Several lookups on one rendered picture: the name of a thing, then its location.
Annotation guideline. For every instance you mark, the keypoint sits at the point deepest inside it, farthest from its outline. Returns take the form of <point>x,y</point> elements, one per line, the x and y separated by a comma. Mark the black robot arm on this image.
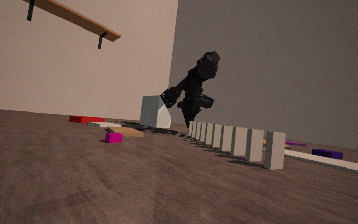
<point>206,68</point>

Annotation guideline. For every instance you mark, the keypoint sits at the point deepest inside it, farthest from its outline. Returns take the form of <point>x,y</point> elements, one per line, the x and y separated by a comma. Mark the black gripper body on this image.
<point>192,99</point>

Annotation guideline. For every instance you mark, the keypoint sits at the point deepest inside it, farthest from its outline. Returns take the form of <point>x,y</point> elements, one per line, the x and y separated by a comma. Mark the red flat block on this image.
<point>84,119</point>

